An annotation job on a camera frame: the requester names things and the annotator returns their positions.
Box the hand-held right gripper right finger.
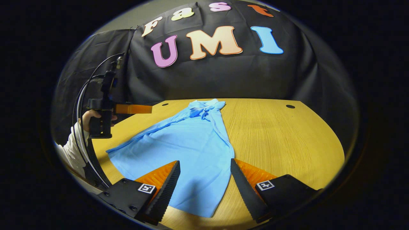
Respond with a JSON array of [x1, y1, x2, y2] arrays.
[[230, 158, 321, 224]]

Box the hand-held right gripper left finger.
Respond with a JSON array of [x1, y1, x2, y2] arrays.
[[97, 160, 181, 226]]

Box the light blue T-shirt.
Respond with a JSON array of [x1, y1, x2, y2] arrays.
[[106, 98, 235, 218]]

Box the black backdrop cloth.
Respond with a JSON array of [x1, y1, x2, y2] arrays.
[[51, 0, 360, 150]]

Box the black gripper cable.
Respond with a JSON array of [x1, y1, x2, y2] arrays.
[[78, 74, 111, 189], [72, 53, 125, 189]]

